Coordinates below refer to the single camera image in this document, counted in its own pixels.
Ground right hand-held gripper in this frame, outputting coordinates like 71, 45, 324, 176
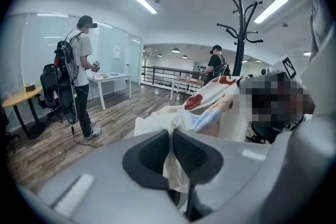
236, 54, 314, 128

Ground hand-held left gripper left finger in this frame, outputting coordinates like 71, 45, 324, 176
39, 128, 190, 224

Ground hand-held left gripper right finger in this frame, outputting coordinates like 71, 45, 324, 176
172, 129, 305, 224

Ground white patterned clothes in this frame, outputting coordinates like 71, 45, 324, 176
133, 75, 253, 194

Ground black floor stand with pole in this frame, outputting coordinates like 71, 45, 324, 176
216, 0, 264, 78

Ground wooden top white desk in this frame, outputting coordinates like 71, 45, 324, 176
170, 75, 206, 102

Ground person's grey shirt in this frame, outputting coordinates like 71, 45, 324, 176
299, 0, 336, 119

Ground long ceiling light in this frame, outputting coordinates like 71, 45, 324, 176
253, 0, 289, 25
125, 0, 158, 15

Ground black railing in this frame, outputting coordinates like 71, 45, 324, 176
141, 65, 205, 87

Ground black high-back office chair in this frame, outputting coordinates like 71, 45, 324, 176
39, 63, 67, 124

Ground round wooden table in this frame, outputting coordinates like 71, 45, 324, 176
1, 86, 47, 140

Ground black floor cable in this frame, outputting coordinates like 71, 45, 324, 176
70, 125, 98, 150

